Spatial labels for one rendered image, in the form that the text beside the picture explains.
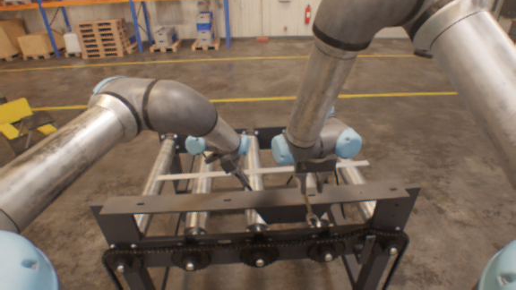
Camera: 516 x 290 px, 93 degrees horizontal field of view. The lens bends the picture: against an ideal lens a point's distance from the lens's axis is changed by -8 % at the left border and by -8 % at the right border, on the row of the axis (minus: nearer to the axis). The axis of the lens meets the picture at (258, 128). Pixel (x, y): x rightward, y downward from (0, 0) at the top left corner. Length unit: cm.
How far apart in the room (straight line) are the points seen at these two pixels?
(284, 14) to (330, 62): 952
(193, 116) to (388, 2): 40
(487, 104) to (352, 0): 21
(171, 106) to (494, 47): 52
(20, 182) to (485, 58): 63
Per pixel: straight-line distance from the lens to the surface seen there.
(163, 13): 1016
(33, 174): 48
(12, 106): 557
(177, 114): 56
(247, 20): 985
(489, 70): 42
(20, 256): 32
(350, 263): 193
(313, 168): 86
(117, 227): 127
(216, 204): 103
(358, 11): 40
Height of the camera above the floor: 190
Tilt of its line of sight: 30 degrees down
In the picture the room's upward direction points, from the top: 1 degrees counter-clockwise
